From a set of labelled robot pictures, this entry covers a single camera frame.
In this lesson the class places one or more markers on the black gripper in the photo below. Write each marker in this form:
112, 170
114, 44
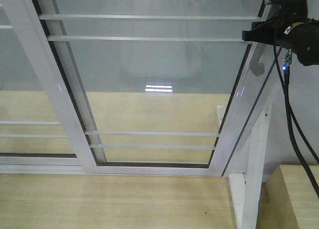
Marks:
289, 26

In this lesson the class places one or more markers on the grey metal door handle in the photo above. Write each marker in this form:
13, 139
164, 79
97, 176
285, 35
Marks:
255, 65

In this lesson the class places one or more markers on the white sliding glass door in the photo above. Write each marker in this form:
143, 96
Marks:
132, 46

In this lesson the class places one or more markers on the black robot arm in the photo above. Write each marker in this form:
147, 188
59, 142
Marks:
307, 54

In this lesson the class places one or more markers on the fixed glass door panel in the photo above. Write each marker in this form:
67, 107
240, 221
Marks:
25, 89

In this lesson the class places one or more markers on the small blue-lit circuit board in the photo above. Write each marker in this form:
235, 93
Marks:
287, 61

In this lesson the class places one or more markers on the white support brace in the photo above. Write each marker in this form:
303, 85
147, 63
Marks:
251, 169

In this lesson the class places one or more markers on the light wooden box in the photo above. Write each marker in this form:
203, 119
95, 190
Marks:
288, 201

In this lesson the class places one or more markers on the wooden base platform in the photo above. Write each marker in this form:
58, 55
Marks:
145, 166

